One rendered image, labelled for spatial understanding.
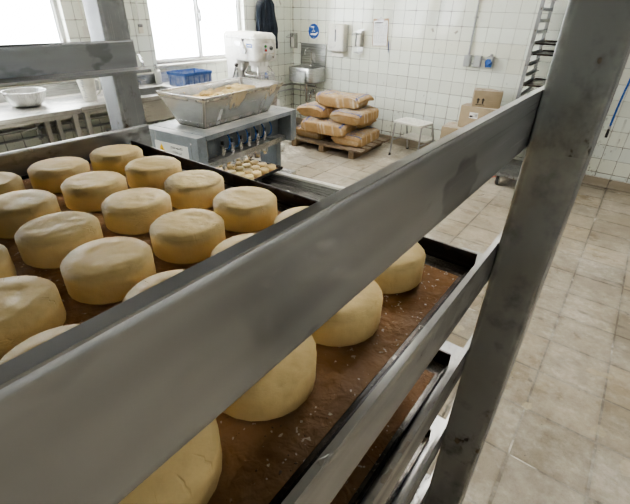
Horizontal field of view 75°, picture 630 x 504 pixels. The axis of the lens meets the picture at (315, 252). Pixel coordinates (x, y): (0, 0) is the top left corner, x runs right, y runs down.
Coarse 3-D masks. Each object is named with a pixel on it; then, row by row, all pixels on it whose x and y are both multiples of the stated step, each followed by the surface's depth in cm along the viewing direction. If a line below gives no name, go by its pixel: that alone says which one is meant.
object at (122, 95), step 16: (96, 0) 41; (112, 0) 42; (96, 16) 42; (112, 16) 42; (96, 32) 43; (112, 32) 43; (128, 32) 44; (112, 80) 45; (128, 80) 46; (112, 96) 46; (128, 96) 46; (112, 112) 47; (128, 112) 47; (112, 128) 49
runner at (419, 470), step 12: (444, 420) 39; (432, 432) 37; (444, 432) 35; (432, 444) 33; (420, 456) 35; (432, 456) 34; (420, 468) 32; (408, 480) 34; (420, 480) 33; (408, 492) 30
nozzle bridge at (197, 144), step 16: (272, 112) 209; (288, 112) 213; (160, 128) 177; (176, 128) 178; (192, 128) 178; (208, 128) 179; (224, 128) 180; (240, 128) 185; (256, 128) 208; (272, 128) 219; (288, 128) 220; (160, 144) 178; (176, 144) 172; (192, 144) 167; (208, 144) 182; (224, 144) 191; (256, 144) 206; (272, 144) 215; (208, 160) 183; (224, 160) 187; (272, 160) 236
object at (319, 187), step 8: (272, 176) 217; (280, 176) 214; (288, 176) 211; (296, 176) 210; (288, 184) 213; (296, 184) 210; (304, 184) 208; (312, 184) 205; (320, 184) 203; (328, 184) 201; (312, 192) 207; (320, 192) 205; (328, 192) 202
